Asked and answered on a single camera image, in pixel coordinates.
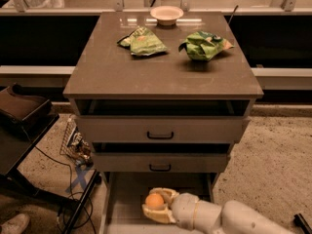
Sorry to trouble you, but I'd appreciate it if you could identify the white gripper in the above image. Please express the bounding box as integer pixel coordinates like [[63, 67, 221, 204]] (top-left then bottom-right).
[[142, 187, 199, 230]]

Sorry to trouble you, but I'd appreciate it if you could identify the orange fruit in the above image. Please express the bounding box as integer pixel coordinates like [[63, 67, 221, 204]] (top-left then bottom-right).
[[145, 193, 165, 210]]

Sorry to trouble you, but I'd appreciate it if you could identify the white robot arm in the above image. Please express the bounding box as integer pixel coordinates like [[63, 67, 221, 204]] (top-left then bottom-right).
[[142, 187, 294, 234]]

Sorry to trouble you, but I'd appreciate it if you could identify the open bottom drawer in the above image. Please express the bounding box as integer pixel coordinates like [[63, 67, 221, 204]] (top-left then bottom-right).
[[98, 173, 214, 234]]

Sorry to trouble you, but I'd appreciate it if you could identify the grey drawer cabinet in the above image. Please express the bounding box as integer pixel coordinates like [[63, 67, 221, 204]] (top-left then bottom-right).
[[62, 11, 265, 234]]

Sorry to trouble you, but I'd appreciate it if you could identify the black object on floor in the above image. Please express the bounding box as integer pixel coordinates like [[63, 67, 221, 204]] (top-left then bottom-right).
[[293, 214, 312, 234]]

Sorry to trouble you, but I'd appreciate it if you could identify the white shoe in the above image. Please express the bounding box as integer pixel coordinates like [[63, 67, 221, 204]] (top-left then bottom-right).
[[0, 214, 30, 234]]

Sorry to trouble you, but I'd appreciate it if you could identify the black side table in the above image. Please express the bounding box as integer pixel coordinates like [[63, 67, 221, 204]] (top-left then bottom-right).
[[0, 114, 100, 234]]

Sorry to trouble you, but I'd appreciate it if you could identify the crumpled green chip bag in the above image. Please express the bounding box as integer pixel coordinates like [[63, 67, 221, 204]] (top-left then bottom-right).
[[178, 31, 233, 61]]

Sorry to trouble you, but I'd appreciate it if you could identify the flat green chip bag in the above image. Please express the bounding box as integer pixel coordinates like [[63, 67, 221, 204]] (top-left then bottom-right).
[[117, 26, 168, 57]]

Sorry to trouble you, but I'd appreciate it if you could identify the white bowl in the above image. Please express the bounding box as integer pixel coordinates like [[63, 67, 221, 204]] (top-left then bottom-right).
[[150, 6, 183, 26]]

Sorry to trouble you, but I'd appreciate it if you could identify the middle drawer with black handle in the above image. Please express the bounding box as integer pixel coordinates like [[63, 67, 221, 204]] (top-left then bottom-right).
[[92, 153, 228, 173]]

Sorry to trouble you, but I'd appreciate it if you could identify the drawer with black handle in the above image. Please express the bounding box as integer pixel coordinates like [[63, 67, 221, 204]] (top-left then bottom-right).
[[92, 153, 228, 173], [75, 116, 250, 143]]

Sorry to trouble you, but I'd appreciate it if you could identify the top drawer with black handle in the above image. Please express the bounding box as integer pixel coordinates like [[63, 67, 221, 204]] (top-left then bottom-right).
[[75, 116, 250, 143]]

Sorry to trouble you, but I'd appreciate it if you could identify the wire basket with snacks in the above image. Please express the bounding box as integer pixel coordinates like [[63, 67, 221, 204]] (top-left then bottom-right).
[[59, 116, 94, 167]]

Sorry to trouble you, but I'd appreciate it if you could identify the black cable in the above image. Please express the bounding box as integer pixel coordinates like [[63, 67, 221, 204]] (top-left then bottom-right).
[[22, 127, 98, 234]]

